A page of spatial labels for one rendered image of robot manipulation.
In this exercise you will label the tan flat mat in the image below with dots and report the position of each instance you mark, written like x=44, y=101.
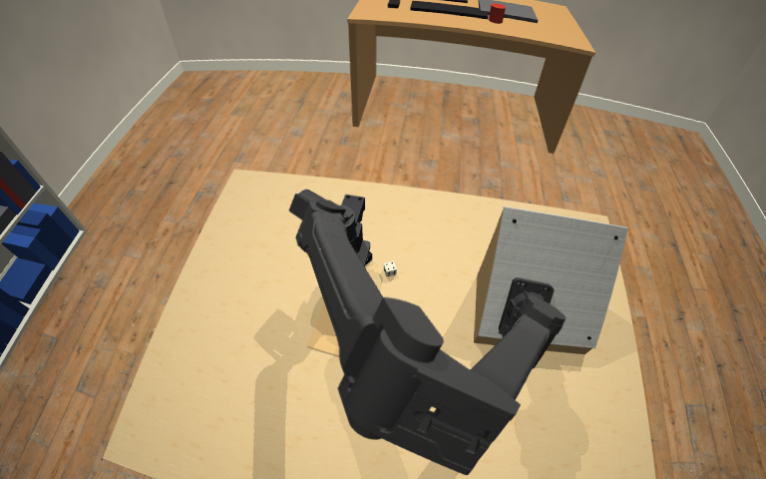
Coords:
x=323, y=337

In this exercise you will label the white die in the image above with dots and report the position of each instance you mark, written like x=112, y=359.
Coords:
x=390, y=268

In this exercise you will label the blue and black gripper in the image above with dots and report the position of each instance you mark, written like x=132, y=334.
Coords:
x=365, y=248

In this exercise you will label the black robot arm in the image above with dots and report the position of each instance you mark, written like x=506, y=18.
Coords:
x=403, y=376

